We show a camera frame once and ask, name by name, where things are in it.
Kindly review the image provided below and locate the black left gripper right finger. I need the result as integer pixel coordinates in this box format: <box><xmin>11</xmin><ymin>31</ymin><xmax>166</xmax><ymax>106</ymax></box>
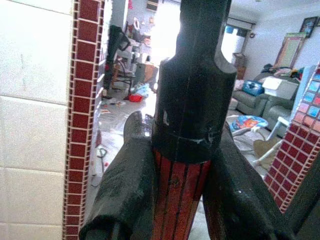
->
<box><xmin>201</xmin><ymin>121</ymin><xmax>302</xmax><ymax>240</ymax></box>

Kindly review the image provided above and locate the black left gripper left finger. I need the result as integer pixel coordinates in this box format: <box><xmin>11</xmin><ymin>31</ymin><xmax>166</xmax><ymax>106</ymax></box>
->
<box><xmin>79</xmin><ymin>110</ymin><xmax>161</xmax><ymax>240</ymax></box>

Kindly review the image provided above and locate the red striped broom handle black cap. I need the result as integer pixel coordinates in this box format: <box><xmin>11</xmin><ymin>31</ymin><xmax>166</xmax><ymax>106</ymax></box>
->
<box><xmin>149</xmin><ymin>0</ymin><xmax>238</xmax><ymax>240</ymax></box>

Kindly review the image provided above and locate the colourful baby bouncer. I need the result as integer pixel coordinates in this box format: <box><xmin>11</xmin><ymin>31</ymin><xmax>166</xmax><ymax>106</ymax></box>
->
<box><xmin>226</xmin><ymin>115</ymin><xmax>270</xmax><ymax>136</ymax></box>

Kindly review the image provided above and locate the grey green sofa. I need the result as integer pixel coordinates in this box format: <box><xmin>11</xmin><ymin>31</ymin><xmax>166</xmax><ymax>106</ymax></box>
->
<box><xmin>232</xmin><ymin>71</ymin><xmax>301</xmax><ymax>126</ymax></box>

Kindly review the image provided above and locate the light blue cloth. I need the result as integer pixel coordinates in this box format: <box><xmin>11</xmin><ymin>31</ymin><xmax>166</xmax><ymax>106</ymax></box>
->
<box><xmin>131</xmin><ymin>83</ymin><xmax>151</xmax><ymax>98</ymax></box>

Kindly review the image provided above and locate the blue bag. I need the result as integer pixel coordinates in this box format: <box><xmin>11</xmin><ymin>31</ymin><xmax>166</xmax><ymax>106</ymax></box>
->
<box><xmin>241</xmin><ymin>79</ymin><xmax>265</xmax><ymax>96</ymax></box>

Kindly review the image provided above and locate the white box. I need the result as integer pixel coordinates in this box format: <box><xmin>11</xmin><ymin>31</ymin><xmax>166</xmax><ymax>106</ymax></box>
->
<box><xmin>261</xmin><ymin>76</ymin><xmax>300</xmax><ymax>100</ymax></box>

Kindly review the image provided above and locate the brown wooden cabinet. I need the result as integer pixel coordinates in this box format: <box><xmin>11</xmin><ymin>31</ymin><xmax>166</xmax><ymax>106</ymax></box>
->
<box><xmin>135</xmin><ymin>61</ymin><xmax>160</xmax><ymax>85</ymax></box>

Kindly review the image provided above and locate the small wooden shelf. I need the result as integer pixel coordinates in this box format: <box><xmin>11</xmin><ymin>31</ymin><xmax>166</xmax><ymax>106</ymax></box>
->
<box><xmin>232</xmin><ymin>52</ymin><xmax>247</xmax><ymax>80</ymax></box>

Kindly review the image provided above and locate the black stroller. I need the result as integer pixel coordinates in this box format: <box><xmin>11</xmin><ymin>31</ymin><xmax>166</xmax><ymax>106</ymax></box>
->
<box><xmin>103</xmin><ymin>24</ymin><xmax>131</xmax><ymax>92</ymax></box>

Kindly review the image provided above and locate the large wooden framed board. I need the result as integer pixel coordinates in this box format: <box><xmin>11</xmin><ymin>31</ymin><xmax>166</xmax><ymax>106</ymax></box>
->
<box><xmin>273</xmin><ymin>32</ymin><xmax>308</xmax><ymax>70</ymax></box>

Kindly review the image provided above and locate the white chair frame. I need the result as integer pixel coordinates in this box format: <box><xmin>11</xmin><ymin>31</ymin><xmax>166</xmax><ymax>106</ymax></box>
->
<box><xmin>252</xmin><ymin>116</ymin><xmax>291</xmax><ymax>166</ymax></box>

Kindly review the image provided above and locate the dark framed wall picture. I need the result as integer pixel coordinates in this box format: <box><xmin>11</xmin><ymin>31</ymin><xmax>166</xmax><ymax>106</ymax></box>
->
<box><xmin>299</xmin><ymin>16</ymin><xmax>319</xmax><ymax>39</ymax></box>

